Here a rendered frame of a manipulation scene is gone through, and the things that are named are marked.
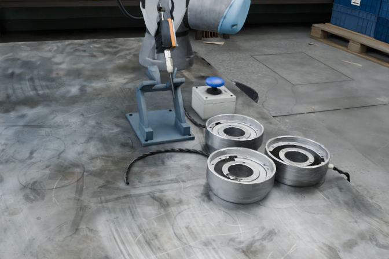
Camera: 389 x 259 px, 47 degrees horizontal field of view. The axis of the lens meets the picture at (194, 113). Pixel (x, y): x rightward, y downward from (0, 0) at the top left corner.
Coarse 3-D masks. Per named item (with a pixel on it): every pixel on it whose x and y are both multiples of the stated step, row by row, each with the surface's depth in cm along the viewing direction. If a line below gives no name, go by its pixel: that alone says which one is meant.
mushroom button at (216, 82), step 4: (208, 80) 91; (212, 80) 91; (216, 80) 91; (220, 80) 91; (208, 84) 91; (212, 84) 90; (216, 84) 90; (220, 84) 90; (212, 88) 92; (216, 88) 92
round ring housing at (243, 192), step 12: (216, 156) 71; (240, 156) 72; (252, 156) 72; (264, 156) 71; (228, 168) 69; (240, 168) 71; (252, 168) 69; (264, 168) 70; (216, 180) 65; (228, 180) 64; (252, 180) 66; (264, 180) 64; (216, 192) 67; (228, 192) 65; (240, 192) 64; (252, 192) 64; (264, 192) 65
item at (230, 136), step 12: (216, 120) 84; (228, 120) 84; (240, 120) 85; (252, 120) 83; (228, 132) 82; (240, 132) 82; (216, 144) 77; (228, 144) 76; (240, 144) 76; (252, 144) 76
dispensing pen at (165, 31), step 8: (160, 8) 77; (160, 16) 77; (160, 24) 75; (168, 24) 75; (160, 32) 75; (168, 32) 75; (160, 40) 75; (168, 40) 75; (160, 48) 75; (168, 48) 76; (168, 56) 76; (168, 64) 76; (168, 72) 76
